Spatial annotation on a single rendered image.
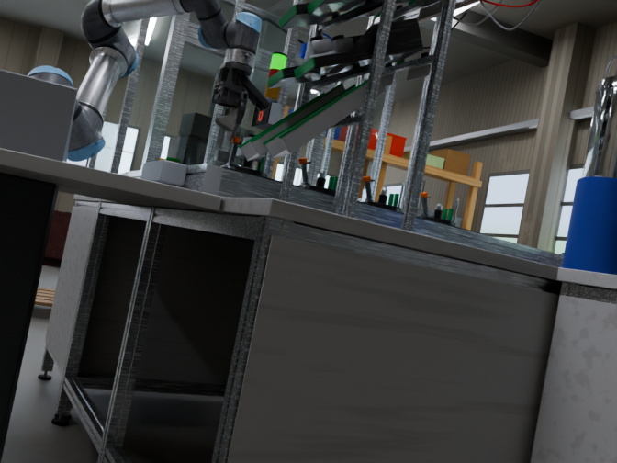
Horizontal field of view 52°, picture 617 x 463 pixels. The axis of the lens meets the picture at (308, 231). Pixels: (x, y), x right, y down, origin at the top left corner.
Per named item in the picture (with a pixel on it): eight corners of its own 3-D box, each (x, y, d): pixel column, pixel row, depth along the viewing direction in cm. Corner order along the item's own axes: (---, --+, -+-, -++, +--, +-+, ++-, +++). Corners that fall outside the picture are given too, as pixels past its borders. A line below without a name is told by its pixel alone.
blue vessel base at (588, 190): (598, 279, 160) (616, 175, 161) (547, 272, 173) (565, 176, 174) (634, 287, 167) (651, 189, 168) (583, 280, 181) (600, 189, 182)
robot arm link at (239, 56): (249, 60, 186) (260, 54, 179) (245, 74, 186) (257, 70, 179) (226, 51, 182) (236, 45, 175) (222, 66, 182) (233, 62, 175)
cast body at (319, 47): (312, 68, 141) (305, 37, 140) (307, 73, 145) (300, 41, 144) (346, 62, 143) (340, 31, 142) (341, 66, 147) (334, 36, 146)
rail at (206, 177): (199, 201, 159) (207, 160, 160) (119, 197, 237) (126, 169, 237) (219, 206, 162) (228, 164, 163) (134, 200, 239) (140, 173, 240)
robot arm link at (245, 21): (245, 22, 187) (268, 21, 183) (237, 58, 186) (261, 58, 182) (229, 10, 180) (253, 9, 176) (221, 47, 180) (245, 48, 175)
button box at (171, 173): (159, 181, 169) (163, 158, 169) (140, 181, 187) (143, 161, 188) (184, 186, 173) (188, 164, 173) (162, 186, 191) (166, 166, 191)
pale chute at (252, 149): (261, 157, 149) (251, 141, 148) (247, 162, 162) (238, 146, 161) (351, 98, 157) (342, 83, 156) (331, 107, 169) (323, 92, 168)
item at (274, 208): (268, 215, 105) (272, 197, 105) (95, 200, 235) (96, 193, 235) (715, 316, 174) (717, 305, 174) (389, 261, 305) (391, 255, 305)
